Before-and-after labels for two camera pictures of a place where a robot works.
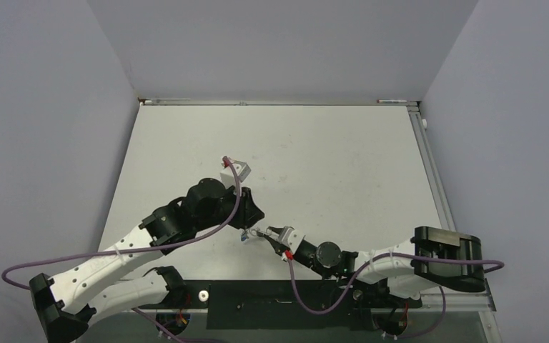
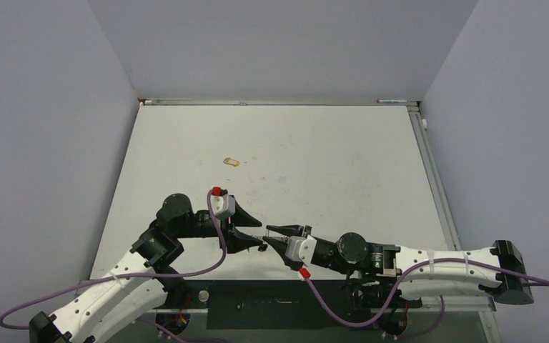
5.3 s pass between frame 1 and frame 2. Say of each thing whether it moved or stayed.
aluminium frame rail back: stayed
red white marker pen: stayed
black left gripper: moved
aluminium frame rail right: stayed
